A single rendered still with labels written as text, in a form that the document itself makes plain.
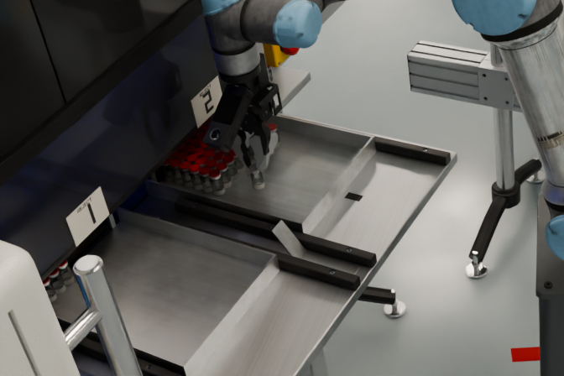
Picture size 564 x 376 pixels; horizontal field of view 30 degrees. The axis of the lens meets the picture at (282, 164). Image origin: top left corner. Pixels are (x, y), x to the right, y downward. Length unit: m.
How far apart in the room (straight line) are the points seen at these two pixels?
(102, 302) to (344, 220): 0.94
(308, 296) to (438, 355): 1.11
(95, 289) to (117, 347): 0.07
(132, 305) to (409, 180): 0.53
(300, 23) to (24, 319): 0.90
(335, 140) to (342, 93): 1.75
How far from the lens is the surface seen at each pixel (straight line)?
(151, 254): 1.82
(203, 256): 1.79
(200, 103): 1.89
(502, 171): 2.95
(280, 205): 1.85
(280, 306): 1.67
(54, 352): 0.87
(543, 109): 1.51
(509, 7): 1.41
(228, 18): 1.68
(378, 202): 1.83
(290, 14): 1.63
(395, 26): 4.07
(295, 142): 2.00
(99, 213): 1.74
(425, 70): 2.84
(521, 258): 3.00
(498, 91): 2.78
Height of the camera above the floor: 2.04
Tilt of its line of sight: 36 degrees down
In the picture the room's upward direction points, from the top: 11 degrees counter-clockwise
